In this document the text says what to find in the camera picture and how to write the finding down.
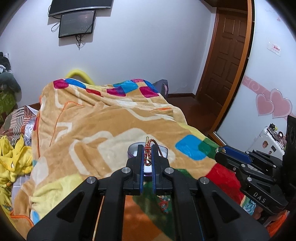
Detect red knotted charm tassel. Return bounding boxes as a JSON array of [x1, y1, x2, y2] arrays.
[[157, 195, 171, 214]]

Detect red braided cord bracelet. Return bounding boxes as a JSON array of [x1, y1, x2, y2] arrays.
[[142, 136, 164, 166]]

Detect colourful patchwork fleece blanket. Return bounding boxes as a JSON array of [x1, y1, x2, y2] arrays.
[[11, 78, 246, 237]]

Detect yellow foam tube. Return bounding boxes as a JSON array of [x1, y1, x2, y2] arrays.
[[66, 69, 95, 85]]

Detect white wall notice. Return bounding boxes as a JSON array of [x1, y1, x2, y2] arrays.
[[267, 42, 281, 56]]

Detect pile of dark clothes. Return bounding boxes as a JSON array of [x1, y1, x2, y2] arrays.
[[0, 52, 21, 93]]

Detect dark bag behind bed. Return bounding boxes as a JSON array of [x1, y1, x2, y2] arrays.
[[152, 79, 169, 99]]

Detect brown wooden door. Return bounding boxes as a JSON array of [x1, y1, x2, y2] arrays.
[[196, 1, 252, 135]]

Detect green patterned cloth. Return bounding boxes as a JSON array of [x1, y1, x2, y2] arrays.
[[0, 91, 16, 124]]

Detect pink heart wall stickers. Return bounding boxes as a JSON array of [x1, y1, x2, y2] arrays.
[[242, 75, 295, 120]]

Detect wall-mounted black monitor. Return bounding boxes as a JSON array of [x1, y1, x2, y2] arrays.
[[58, 10, 96, 38]]

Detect white appliance with stickers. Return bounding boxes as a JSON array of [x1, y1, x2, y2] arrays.
[[247, 123, 286, 160]]

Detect wall-mounted black television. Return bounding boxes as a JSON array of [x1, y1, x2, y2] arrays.
[[49, 0, 113, 16]]

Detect purple heart-shaped tin box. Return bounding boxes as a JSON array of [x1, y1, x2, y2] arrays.
[[127, 138, 168, 177]]

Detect yellow cloth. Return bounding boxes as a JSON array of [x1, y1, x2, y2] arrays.
[[0, 136, 33, 215]]

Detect patterned pillow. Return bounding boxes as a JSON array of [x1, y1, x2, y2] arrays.
[[1, 105, 38, 146]]

